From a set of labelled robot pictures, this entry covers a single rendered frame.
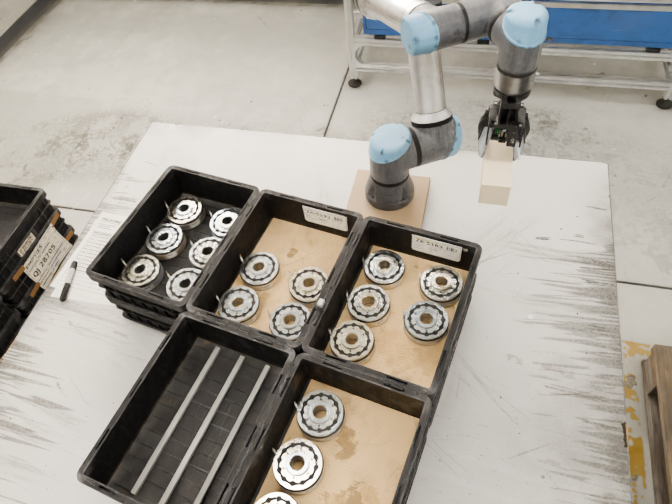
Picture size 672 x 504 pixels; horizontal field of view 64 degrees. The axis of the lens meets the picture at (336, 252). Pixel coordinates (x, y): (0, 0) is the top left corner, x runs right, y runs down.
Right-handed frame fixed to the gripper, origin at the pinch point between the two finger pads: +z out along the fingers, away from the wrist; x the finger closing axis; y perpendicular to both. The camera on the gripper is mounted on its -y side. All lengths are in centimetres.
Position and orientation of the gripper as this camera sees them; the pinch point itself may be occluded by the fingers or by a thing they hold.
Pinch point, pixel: (498, 152)
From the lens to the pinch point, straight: 130.0
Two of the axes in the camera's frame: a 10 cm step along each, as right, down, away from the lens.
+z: 0.9, 5.9, 8.1
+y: -2.3, 8.0, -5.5
